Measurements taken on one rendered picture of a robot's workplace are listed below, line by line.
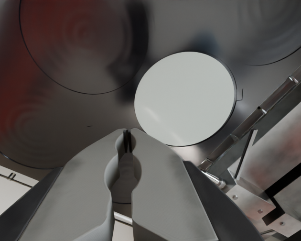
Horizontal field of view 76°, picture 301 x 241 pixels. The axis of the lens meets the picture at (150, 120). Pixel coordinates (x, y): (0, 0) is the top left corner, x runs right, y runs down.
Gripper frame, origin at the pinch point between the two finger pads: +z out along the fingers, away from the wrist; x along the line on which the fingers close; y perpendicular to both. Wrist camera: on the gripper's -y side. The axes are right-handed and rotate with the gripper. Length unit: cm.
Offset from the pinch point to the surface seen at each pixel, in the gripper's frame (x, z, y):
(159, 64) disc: 2.7, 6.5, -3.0
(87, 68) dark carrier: -3.7, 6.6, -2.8
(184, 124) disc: 5.4, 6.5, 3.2
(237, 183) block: 12.4, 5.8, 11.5
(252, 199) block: 14.8, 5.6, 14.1
